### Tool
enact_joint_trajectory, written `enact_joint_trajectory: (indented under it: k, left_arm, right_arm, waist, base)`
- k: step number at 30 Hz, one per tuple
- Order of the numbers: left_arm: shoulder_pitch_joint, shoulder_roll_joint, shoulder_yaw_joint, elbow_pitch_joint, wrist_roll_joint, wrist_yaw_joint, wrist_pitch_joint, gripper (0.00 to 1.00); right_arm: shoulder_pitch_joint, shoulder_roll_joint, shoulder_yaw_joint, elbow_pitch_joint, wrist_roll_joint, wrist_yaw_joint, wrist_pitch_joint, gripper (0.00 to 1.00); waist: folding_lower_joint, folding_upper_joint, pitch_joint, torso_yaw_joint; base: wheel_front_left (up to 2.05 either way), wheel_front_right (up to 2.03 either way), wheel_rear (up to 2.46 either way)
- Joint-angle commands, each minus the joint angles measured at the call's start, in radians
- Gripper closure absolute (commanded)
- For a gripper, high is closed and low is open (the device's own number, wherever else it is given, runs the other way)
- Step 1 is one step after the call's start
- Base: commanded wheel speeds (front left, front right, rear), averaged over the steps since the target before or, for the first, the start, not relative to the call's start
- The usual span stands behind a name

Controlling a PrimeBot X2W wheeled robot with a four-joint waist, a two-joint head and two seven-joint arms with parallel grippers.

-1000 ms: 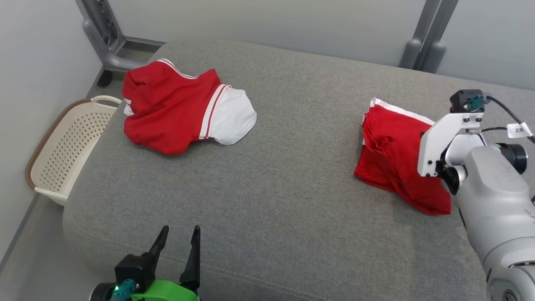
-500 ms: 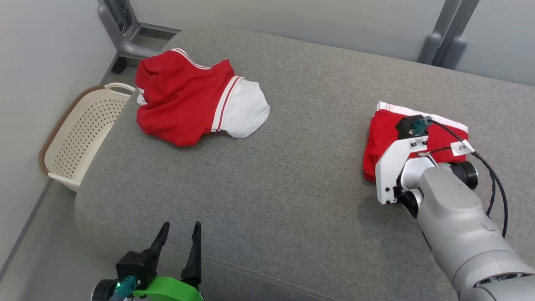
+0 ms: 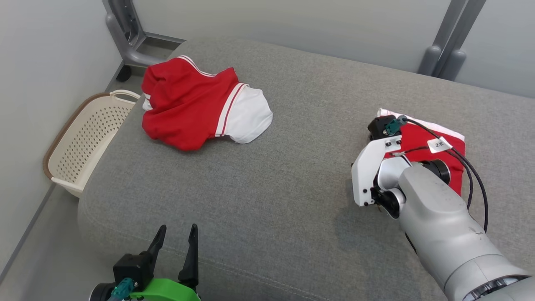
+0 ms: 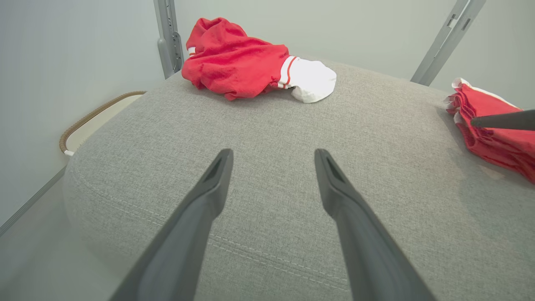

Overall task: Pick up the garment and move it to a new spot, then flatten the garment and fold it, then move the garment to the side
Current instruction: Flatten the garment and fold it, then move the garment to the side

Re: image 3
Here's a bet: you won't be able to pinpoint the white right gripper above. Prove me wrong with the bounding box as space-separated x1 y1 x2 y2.
351 137 403 207

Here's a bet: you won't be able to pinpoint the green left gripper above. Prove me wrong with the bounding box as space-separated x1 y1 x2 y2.
130 224 201 301

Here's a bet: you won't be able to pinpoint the red shorts with white stripe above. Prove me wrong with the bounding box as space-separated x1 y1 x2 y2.
376 108 466 197

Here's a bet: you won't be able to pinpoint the red jersey with white sleeves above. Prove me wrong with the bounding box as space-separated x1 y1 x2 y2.
141 55 273 152

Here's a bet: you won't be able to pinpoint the grey fabric sofa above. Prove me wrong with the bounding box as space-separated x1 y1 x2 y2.
77 36 535 301

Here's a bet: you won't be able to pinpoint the cream perforated laundry basket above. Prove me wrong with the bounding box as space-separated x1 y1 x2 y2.
43 89 141 198

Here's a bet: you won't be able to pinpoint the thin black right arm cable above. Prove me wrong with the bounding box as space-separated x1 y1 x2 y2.
391 146 474 211

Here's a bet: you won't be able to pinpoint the right arm cable with teal plug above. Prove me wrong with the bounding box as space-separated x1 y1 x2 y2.
385 115 489 233

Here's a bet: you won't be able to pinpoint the arm cable with teal plug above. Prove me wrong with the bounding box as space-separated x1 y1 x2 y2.
385 115 489 233
110 279 136 301

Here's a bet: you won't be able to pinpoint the left arm cable with teal plug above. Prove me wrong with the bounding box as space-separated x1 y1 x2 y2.
110 279 136 301

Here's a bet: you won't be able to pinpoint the grey metal double-post stand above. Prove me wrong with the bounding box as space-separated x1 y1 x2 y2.
418 0 487 81

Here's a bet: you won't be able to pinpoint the grey metal frame with wheel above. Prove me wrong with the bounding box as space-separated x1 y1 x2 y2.
102 0 186 82

